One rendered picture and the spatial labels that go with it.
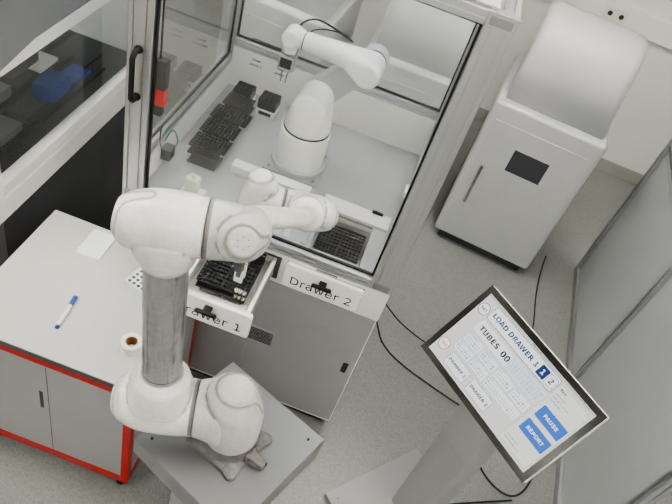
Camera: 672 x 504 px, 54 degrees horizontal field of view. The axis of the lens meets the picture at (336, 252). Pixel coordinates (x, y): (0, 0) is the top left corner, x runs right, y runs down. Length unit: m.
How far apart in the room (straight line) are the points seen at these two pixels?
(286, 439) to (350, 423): 1.14
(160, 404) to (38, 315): 0.73
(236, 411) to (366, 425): 1.47
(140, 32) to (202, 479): 1.27
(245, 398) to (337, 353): 0.94
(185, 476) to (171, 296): 0.62
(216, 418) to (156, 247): 0.57
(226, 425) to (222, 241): 0.61
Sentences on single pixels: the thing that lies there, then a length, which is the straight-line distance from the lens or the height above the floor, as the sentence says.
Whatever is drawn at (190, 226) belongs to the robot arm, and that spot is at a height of 1.66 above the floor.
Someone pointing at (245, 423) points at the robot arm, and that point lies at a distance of 1.76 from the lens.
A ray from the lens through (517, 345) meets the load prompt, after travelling 2.11.
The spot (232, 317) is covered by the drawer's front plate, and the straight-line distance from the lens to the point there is 2.17.
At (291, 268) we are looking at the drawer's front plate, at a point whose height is 0.91.
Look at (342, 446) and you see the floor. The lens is 3.05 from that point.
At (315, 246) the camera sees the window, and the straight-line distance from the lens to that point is 2.28.
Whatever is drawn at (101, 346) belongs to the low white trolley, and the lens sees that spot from 2.25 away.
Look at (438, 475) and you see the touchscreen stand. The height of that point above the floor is 0.45.
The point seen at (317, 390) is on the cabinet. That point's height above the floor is 0.26.
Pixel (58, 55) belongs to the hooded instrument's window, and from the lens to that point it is 2.55.
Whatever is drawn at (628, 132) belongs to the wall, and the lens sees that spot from 5.48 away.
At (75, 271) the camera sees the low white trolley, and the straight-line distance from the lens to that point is 2.45.
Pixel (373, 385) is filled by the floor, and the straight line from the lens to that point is 3.27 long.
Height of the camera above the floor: 2.59
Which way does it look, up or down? 43 degrees down
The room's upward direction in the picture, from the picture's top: 20 degrees clockwise
